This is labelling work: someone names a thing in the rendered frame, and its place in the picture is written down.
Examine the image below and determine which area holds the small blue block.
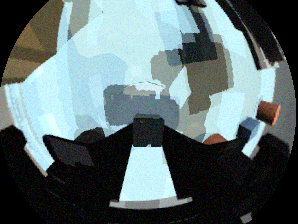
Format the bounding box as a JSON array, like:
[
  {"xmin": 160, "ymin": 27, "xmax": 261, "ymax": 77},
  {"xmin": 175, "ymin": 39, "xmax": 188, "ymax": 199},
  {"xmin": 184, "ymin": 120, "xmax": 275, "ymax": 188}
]
[{"xmin": 237, "ymin": 116, "xmax": 261, "ymax": 144}]

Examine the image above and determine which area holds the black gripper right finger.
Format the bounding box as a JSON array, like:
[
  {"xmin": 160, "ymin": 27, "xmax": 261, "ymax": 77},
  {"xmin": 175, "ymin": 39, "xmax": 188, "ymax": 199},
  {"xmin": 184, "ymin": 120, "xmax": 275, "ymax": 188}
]
[{"xmin": 162, "ymin": 124, "xmax": 247, "ymax": 200}]

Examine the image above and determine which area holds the orange cup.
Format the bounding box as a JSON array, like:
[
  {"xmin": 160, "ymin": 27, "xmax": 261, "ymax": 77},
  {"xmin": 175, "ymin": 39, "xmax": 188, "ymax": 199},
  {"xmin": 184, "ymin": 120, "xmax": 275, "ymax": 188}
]
[
  {"xmin": 255, "ymin": 101, "xmax": 279, "ymax": 125},
  {"xmin": 202, "ymin": 133, "xmax": 227, "ymax": 145}
]

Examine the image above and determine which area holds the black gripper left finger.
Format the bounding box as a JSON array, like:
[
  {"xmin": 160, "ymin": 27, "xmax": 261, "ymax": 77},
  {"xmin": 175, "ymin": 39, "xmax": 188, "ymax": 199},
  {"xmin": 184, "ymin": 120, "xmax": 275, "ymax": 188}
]
[{"xmin": 43, "ymin": 123, "xmax": 133, "ymax": 202}]

